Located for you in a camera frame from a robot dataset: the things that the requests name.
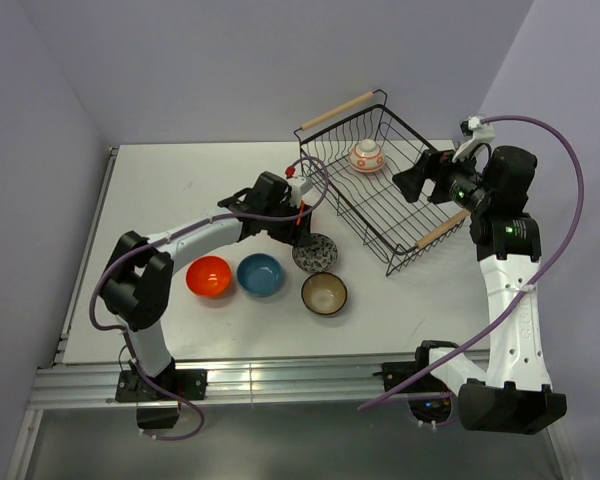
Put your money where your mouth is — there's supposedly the black white leaf bowl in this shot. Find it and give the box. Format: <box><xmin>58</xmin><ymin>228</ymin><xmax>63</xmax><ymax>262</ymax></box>
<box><xmin>292</xmin><ymin>233</ymin><xmax>338</xmax><ymax>274</ymax></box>

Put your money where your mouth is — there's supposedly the white orange floral bowl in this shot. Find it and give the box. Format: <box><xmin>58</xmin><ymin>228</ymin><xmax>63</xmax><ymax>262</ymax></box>
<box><xmin>348</xmin><ymin>139</ymin><xmax>385</xmax><ymax>173</ymax></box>

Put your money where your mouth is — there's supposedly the black wire dish rack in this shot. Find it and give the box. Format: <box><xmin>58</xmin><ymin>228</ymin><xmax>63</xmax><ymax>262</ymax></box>
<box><xmin>294</xmin><ymin>89</ymin><xmax>469</xmax><ymax>276</ymax></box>

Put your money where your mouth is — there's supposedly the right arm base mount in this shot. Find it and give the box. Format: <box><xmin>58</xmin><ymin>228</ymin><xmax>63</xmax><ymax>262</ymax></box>
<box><xmin>372</xmin><ymin>340</ymin><xmax>469</xmax><ymax>426</ymax></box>

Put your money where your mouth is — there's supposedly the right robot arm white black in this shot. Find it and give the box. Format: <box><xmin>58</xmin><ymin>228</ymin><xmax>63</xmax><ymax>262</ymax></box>
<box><xmin>392</xmin><ymin>146</ymin><xmax>567</xmax><ymax>435</ymax></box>

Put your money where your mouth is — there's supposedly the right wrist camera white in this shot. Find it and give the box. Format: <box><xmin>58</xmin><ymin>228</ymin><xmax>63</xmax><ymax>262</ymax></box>
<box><xmin>452</xmin><ymin>115</ymin><xmax>495</xmax><ymax>163</ymax></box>

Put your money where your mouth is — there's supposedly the beige brown bowl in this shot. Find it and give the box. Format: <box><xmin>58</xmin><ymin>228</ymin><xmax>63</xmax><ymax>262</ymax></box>
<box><xmin>301</xmin><ymin>272</ymin><xmax>348</xmax><ymax>316</ymax></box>

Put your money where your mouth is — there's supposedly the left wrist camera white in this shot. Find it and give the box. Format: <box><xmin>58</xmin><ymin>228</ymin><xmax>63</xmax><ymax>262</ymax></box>
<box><xmin>285</xmin><ymin>166</ymin><xmax>313</xmax><ymax>206</ymax></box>

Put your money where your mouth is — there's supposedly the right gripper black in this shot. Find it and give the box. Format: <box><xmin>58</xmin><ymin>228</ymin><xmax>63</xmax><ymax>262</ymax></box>
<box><xmin>392</xmin><ymin>143</ymin><xmax>493</xmax><ymax>213</ymax></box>

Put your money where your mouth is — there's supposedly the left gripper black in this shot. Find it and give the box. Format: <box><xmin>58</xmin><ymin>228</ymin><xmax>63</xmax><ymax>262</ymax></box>
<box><xmin>263</xmin><ymin>197</ymin><xmax>312</xmax><ymax>248</ymax></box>

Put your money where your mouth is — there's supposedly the aluminium mounting rail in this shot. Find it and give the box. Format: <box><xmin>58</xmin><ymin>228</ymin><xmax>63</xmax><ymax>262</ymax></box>
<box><xmin>29</xmin><ymin>349</ymin><xmax>491</xmax><ymax>412</ymax></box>

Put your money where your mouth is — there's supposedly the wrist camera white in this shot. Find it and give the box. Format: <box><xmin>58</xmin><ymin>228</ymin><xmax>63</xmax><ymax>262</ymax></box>
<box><xmin>285</xmin><ymin>166</ymin><xmax>313</xmax><ymax>206</ymax></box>
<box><xmin>452</xmin><ymin>115</ymin><xmax>495</xmax><ymax>163</ymax></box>

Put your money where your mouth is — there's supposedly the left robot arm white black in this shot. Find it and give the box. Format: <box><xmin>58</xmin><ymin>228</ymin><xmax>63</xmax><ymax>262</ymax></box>
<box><xmin>89</xmin><ymin>172</ymin><xmax>313</xmax><ymax>399</ymax></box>

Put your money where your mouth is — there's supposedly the blue bowl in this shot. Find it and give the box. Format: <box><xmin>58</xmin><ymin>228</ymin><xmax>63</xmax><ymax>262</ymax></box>
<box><xmin>236</xmin><ymin>253</ymin><xmax>284</xmax><ymax>297</ymax></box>

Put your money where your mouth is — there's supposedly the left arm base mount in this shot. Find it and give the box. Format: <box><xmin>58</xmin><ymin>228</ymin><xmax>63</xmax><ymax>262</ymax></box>
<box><xmin>114</xmin><ymin>366</ymin><xmax>208</xmax><ymax>431</ymax></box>

